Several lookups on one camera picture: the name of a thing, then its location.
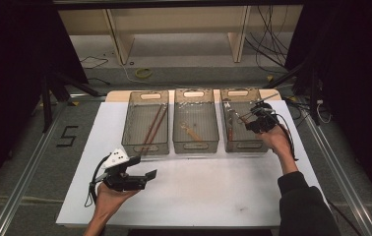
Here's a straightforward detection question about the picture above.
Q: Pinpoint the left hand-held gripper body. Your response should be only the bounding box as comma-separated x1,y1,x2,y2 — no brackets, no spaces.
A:
93,147,148,193

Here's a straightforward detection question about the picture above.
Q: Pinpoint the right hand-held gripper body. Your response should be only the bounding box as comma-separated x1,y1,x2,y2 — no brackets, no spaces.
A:
255,92,280,134

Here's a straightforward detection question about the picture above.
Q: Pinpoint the smoky clear plastic bin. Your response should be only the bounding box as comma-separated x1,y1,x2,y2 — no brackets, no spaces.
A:
120,89,170,157
172,88,220,154
218,87,276,153

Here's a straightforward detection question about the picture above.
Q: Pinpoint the wooden handled metal knife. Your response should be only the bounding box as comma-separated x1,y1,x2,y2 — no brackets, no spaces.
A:
236,109,257,125

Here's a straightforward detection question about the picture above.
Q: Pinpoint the wooden handled metal fork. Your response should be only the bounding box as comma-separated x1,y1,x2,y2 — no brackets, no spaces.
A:
224,101,235,143

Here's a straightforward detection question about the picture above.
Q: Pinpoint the clear spoon light wooden handle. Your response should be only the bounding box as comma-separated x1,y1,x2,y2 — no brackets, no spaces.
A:
179,121,205,143

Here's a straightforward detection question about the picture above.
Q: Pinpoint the person's right hand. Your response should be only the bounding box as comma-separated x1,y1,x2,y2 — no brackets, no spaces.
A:
259,123,294,156

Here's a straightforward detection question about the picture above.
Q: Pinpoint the person's left hand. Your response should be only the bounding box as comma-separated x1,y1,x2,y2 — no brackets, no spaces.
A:
92,184,141,224

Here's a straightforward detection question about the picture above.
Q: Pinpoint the white table board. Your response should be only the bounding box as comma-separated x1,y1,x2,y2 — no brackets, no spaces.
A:
55,99,338,229

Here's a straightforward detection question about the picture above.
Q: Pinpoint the black metal stand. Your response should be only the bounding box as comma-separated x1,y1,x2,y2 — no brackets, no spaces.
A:
39,70,101,134
262,55,323,127

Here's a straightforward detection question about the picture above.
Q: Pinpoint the yellow tape roll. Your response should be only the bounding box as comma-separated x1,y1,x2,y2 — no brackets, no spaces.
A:
134,67,154,80

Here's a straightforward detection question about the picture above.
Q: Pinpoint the black curtain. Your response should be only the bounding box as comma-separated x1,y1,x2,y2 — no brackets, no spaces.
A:
285,0,372,210
0,0,89,205

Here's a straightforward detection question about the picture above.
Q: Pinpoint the light wooden shelf unit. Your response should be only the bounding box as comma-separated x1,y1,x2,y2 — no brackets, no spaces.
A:
57,4,305,66

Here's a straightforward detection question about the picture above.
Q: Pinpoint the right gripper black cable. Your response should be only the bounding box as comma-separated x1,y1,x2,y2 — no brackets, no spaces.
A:
262,107,300,162

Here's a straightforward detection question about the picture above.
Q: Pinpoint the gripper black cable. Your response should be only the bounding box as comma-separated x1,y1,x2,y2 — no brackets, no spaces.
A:
84,154,109,208
262,107,300,162

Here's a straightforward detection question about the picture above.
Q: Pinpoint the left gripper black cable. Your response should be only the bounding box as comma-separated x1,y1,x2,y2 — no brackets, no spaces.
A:
84,154,109,208

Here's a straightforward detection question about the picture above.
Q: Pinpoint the black cable bundle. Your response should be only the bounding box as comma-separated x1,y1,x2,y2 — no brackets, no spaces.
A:
244,4,293,75

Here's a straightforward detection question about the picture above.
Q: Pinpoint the white floor cable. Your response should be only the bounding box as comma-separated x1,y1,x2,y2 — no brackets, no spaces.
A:
118,62,175,87

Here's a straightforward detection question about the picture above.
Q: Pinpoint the aluminium floor rail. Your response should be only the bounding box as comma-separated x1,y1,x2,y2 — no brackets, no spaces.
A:
0,101,69,236
300,107,372,236

